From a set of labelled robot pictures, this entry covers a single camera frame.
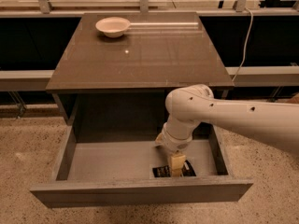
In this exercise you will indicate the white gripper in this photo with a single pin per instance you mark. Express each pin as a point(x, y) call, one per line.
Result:
point(175, 143)

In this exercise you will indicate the grey cabinet with glossy top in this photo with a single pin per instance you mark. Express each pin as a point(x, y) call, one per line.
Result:
point(159, 50)

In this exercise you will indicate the metal railing frame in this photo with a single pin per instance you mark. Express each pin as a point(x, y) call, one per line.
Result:
point(34, 80)

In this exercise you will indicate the open grey top drawer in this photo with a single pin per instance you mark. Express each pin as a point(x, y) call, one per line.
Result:
point(110, 157)

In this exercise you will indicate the white paper bowl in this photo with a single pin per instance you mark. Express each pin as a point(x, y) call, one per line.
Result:
point(113, 27)

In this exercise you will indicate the black rxbar chocolate wrapper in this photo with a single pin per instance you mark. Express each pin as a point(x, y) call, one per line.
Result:
point(164, 171)

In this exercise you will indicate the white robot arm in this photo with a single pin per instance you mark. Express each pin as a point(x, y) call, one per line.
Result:
point(274, 124)

